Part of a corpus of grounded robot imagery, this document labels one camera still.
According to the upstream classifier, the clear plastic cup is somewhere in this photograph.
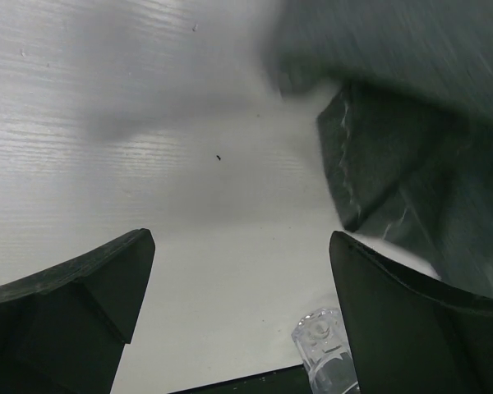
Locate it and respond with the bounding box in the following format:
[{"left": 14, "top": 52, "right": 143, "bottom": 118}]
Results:
[{"left": 292, "top": 308, "right": 361, "bottom": 394}]

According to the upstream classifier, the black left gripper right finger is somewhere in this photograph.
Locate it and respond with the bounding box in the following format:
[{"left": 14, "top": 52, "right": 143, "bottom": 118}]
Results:
[{"left": 329, "top": 231, "right": 493, "bottom": 393}]

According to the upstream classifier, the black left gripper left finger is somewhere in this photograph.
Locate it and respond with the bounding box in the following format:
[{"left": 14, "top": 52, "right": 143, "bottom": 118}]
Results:
[{"left": 0, "top": 229, "right": 155, "bottom": 394}]

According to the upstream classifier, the grey cloth placemat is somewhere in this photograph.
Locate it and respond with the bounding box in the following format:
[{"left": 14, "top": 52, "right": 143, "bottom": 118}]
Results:
[{"left": 267, "top": 1, "right": 493, "bottom": 298}]

